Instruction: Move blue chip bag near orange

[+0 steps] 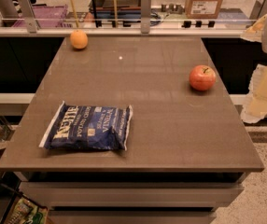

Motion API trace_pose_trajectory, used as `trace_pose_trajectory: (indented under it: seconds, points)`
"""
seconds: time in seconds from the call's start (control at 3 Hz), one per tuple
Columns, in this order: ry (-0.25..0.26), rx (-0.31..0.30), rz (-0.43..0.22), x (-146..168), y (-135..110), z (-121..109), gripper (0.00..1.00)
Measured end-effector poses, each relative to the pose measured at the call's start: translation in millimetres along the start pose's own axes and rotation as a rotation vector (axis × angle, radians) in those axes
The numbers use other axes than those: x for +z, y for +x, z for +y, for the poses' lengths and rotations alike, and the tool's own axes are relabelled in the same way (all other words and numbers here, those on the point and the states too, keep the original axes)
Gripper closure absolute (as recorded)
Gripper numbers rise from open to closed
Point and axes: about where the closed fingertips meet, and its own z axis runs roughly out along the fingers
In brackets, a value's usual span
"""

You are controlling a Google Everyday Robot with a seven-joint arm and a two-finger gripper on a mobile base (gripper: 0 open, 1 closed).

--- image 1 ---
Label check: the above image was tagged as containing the orange and blue cart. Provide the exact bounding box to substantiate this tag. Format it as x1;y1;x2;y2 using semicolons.
90;0;162;28

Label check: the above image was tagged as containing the cardboard box with label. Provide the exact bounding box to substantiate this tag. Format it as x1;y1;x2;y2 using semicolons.
185;0;223;19

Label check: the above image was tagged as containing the red apple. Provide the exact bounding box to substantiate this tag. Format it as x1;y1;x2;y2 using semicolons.
189;65;216;91

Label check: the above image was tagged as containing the left metal railing post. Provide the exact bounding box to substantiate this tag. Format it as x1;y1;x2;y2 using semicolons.
18;0;38;33

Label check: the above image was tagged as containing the orange fruit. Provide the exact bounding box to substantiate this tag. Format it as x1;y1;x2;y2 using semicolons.
70;30;88;49

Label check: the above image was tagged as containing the purple plastic crate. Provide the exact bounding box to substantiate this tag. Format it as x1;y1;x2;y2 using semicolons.
11;5;70;29

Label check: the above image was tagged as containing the upper grey drawer front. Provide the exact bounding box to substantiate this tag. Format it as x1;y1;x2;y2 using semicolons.
20;182;244;208

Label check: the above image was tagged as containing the yellow pole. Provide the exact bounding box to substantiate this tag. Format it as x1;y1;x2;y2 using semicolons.
70;0;79;28

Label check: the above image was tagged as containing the snack box on floor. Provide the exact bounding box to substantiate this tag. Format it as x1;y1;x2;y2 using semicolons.
1;197;54;224

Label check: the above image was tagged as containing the middle metal railing post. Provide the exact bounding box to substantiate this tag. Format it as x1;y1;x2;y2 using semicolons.
141;0;151;34

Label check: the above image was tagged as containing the blue Kettle chip bag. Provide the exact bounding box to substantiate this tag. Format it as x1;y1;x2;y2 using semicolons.
39;103;133;150

